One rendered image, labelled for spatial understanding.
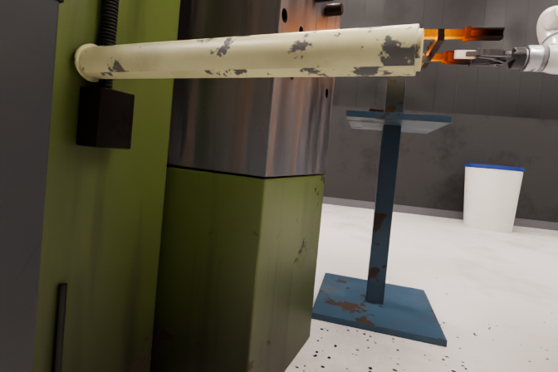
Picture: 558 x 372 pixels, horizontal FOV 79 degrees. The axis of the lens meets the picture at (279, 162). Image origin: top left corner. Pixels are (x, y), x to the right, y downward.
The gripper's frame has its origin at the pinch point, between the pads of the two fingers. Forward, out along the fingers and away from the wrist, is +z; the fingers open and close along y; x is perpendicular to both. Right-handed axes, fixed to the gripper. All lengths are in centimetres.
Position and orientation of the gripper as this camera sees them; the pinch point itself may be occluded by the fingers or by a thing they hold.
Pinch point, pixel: (460, 57)
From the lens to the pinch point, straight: 147.1
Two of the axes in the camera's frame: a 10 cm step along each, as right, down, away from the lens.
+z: -9.6, -1.0, 2.6
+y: 2.7, 0.0, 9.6
